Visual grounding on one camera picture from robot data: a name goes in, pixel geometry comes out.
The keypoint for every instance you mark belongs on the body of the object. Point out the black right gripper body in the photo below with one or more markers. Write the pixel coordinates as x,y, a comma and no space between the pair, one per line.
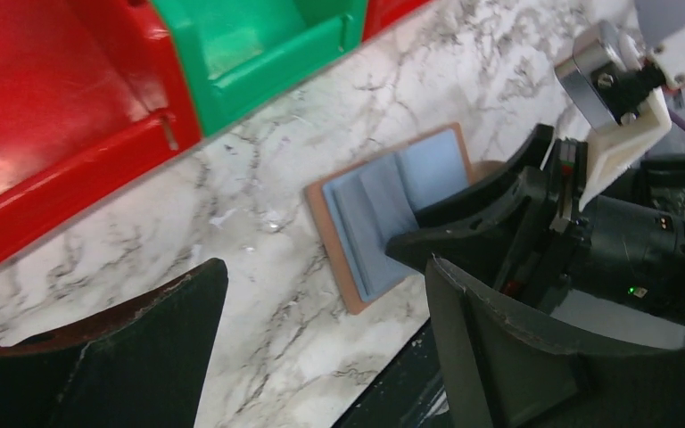
627,245

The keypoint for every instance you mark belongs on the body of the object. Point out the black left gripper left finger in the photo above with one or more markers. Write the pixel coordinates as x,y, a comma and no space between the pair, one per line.
141,363

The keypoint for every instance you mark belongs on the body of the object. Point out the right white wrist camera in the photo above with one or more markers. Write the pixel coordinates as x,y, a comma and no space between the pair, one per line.
620,92

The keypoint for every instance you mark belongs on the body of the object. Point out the left red plastic bin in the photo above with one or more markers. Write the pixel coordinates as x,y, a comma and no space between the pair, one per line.
92,96

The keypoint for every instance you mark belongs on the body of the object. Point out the tan leather card holder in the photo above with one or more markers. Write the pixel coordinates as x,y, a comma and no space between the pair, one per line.
358,209

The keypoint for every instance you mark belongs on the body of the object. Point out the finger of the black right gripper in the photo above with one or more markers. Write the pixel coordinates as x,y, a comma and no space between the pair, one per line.
491,187
492,244

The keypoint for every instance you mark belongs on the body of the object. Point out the red plastic bin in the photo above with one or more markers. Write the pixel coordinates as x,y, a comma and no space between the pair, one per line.
92,96
381,14

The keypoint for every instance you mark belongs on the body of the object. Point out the right red plastic bin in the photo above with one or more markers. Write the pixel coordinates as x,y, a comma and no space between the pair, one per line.
381,14

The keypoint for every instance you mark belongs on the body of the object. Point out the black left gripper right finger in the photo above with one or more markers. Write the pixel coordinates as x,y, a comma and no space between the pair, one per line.
505,364

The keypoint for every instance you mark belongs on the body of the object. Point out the green plastic bin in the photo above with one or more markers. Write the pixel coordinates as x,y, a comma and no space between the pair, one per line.
236,55

